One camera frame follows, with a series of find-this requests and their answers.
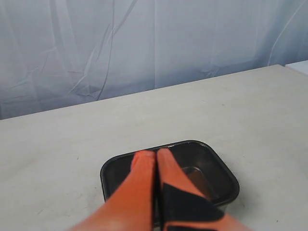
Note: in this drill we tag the blue-grey backdrop cloth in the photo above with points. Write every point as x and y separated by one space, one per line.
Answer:
58 53

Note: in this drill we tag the dark transparent box lid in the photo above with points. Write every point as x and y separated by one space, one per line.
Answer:
199 162

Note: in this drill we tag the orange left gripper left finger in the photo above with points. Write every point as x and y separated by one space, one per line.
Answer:
131 206

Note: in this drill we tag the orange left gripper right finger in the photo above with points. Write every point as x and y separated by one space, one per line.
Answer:
184 207

